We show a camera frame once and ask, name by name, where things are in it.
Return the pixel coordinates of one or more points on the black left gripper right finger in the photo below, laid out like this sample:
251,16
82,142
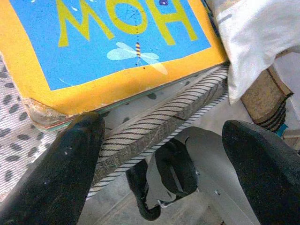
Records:
269,178

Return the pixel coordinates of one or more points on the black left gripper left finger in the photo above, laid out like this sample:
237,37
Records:
54,178

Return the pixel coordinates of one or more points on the yellow and blue picture book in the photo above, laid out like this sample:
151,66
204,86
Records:
93,58

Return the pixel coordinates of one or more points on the white pillow with green tree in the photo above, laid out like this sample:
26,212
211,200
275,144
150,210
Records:
253,35

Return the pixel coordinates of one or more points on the grey quilted mattress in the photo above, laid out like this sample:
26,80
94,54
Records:
18,140

